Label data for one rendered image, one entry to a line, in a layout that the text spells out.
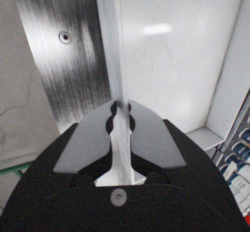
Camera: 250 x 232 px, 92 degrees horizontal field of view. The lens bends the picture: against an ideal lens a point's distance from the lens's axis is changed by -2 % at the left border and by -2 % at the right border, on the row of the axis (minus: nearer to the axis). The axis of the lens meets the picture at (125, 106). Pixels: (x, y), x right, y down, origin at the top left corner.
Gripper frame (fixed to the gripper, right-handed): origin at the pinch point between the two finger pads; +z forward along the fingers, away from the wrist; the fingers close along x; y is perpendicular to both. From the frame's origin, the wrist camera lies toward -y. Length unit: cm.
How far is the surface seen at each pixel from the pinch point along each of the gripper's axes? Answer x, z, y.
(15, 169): -96, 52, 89
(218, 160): 42, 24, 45
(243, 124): 46, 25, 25
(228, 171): 45, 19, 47
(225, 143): 42, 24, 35
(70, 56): -9.4, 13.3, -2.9
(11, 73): -81, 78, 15
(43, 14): -11.8, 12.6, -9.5
